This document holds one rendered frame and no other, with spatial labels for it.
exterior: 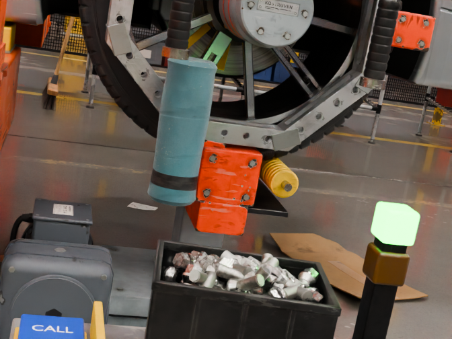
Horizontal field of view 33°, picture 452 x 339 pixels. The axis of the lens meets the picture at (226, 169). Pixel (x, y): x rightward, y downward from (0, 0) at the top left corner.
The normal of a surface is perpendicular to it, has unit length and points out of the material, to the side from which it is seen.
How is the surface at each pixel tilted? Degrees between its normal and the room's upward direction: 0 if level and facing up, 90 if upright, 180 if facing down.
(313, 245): 12
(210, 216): 90
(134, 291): 0
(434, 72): 90
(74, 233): 90
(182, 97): 88
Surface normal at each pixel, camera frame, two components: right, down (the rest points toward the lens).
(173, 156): -0.15, 0.22
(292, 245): 0.29, -0.88
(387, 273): 0.19, 0.25
